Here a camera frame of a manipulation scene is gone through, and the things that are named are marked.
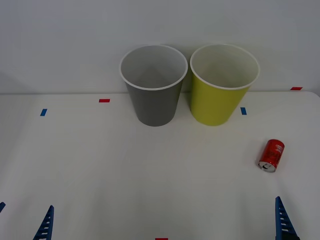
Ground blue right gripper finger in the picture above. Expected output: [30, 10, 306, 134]
[275, 196, 300, 240]

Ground red drink can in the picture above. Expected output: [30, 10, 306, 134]
[257, 138, 286, 174]

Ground yellow-green plastic waste bin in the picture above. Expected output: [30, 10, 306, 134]
[189, 43, 261, 127]

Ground grey plastic waste bin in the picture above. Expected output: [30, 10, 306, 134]
[118, 44, 189, 127]

